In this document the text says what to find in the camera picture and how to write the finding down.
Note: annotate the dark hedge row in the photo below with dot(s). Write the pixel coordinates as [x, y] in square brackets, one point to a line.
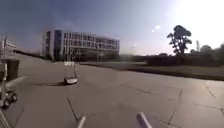
[186, 59]

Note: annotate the small wheeled robot with pole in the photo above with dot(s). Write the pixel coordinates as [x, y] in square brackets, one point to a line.
[70, 80]

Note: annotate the robot's own part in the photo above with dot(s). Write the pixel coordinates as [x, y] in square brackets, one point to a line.
[144, 120]
[81, 122]

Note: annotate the tall dark tree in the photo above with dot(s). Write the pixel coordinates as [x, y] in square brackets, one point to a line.
[180, 39]

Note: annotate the large glass-fronted building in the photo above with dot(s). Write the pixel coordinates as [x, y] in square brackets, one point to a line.
[83, 45]

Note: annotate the signpost with sign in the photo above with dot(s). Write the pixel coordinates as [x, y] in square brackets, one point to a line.
[6, 45]

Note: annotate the dark rubbish bin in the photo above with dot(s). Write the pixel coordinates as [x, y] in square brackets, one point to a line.
[12, 68]

